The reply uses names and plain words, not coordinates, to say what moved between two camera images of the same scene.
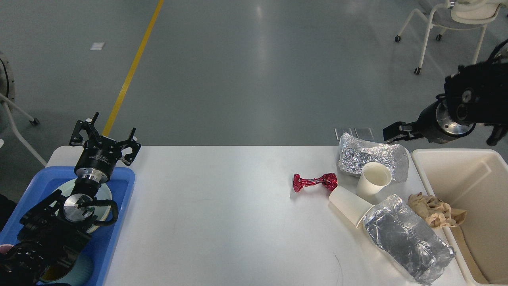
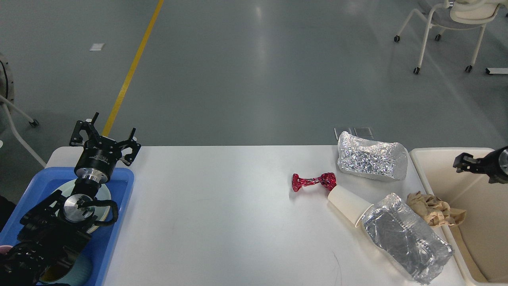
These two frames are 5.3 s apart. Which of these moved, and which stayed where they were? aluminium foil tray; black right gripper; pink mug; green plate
Moved: black right gripper
Stayed: pink mug; aluminium foil tray; green plate
